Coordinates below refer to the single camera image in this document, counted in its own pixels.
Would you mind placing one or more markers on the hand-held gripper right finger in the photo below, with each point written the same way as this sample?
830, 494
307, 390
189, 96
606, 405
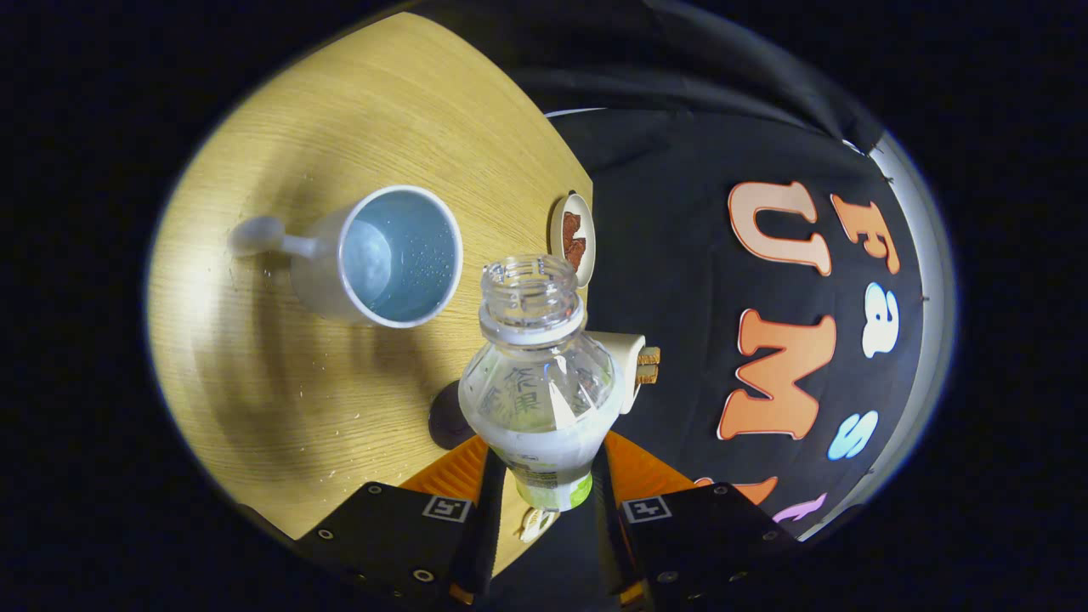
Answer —
697, 535

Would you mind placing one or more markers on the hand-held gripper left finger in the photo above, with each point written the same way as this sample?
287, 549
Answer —
399, 531

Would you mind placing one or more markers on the white cup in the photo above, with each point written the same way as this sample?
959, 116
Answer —
319, 280

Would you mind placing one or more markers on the white toaster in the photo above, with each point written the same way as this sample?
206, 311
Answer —
627, 361

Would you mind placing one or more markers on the clear plastic juice bottle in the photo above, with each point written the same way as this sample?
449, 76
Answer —
540, 399

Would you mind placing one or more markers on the wooden table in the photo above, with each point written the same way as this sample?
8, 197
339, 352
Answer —
280, 399

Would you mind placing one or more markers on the small white round plate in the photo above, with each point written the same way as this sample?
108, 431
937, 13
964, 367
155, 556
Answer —
586, 229

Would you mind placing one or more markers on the toast slice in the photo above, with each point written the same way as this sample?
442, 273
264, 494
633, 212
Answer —
648, 374
649, 355

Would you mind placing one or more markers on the white divided bean dish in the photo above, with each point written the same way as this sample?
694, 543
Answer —
537, 524

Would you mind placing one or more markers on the red-brown meat piece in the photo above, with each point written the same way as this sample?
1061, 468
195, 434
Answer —
577, 255
572, 226

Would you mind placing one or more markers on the dark brown round coaster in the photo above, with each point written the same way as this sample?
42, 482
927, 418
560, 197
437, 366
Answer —
444, 421

